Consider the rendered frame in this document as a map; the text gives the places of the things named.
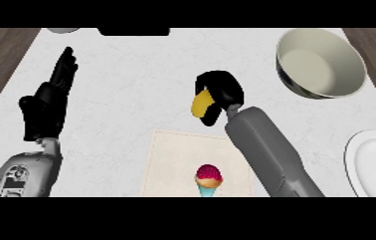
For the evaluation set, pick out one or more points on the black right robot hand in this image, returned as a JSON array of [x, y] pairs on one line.
[[224, 86]]

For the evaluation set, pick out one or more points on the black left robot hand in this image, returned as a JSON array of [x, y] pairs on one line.
[[45, 104]]

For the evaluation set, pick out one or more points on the yellow lemon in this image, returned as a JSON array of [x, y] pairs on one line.
[[200, 105]]

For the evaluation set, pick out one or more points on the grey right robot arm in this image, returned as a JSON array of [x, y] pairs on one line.
[[268, 151]]

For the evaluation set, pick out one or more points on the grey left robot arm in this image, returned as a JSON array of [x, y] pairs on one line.
[[31, 171]]

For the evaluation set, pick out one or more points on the pale metal bowl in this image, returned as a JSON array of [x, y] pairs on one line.
[[320, 63]]

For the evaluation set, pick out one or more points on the beige placemat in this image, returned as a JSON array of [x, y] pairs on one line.
[[185, 161]]

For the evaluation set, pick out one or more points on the grey round object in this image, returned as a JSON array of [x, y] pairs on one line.
[[62, 30]]

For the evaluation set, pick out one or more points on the black appliance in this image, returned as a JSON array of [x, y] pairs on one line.
[[134, 32]]

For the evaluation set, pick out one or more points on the pink frosted cupcake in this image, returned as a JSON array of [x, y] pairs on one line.
[[207, 179]]

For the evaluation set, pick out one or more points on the white plate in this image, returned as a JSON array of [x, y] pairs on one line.
[[361, 162]]

